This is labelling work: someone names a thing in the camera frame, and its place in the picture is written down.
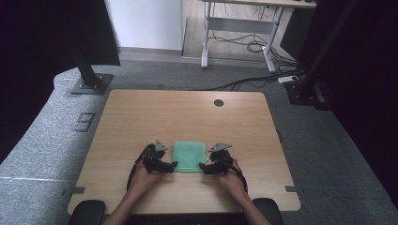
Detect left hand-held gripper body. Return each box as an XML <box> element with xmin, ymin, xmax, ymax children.
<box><xmin>143</xmin><ymin>140</ymin><xmax>169</xmax><ymax>174</ymax></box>

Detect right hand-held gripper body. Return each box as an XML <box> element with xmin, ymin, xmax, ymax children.
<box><xmin>207</xmin><ymin>142</ymin><xmax>235</xmax><ymax>174</ymax></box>

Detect green cloth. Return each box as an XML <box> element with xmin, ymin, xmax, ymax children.
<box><xmin>172</xmin><ymin>141</ymin><xmax>208</xmax><ymax>174</ymax></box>

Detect person's left hand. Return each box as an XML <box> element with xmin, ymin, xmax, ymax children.
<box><xmin>129</xmin><ymin>160</ymin><xmax>164</xmax><ymax>197</ymax></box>

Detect person's right hand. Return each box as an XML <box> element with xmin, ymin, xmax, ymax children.
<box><xmin>215</xmin><ymin>168</ymin><xmax>249</xmax><ymax>200</ymax></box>

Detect black chair armrest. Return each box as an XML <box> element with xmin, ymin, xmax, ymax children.
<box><xmin>68</xmin><ymin>200</ymin><xmax>107</xmax><ymax>225</ymax></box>
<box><xmin>252</xmin><ymin>197</ymin><xmax>284</xmax><ymax>225</ymax></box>

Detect white power strip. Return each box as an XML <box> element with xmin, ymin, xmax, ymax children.
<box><xmin>277</xmin><ymin>75</ymin><xmax>300</xmax><ymax>84</ymax></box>

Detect black metal stand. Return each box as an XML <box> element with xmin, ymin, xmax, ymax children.
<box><xmin>69</xmin><ymin>40</ymin><xmax>115</xmax><ymax>96</ymax></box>
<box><xmin>283</xmin><ymin>0</ymin><xmax>360</xmax><ymax>111</ymax></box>

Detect black box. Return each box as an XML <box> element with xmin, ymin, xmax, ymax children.
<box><xmin>279</xmin><ymin>7</ymin><xmax>314</xmax><ymax>61</ymax></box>

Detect dark curtain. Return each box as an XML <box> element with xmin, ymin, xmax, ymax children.
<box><xmin>0</xmin><ymin>0</ymin><xmax>121</xmax><ymax>164</ymax></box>

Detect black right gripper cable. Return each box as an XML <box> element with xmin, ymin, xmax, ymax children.
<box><xmin>219</xmin><ymin>157</ymin><xmax>249</xmax><ymax>194</ymax></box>

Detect long black floor cable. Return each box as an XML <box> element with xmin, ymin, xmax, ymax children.
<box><xmin>205</xmin><ymin>69</ymin><xmax>305</xmax><ymax>92</ymax></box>

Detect tangled black cables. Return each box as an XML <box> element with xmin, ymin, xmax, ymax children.
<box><xmin>208</xmin><ymin>29</ymin><xmax>299</xmax><ymax>68</ymax></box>

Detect white metal frame desk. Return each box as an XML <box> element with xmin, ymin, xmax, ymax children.
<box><xmin>200</xmin><ymin>0</ymin><xmax>317</xmax><ymax>74</ymax></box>

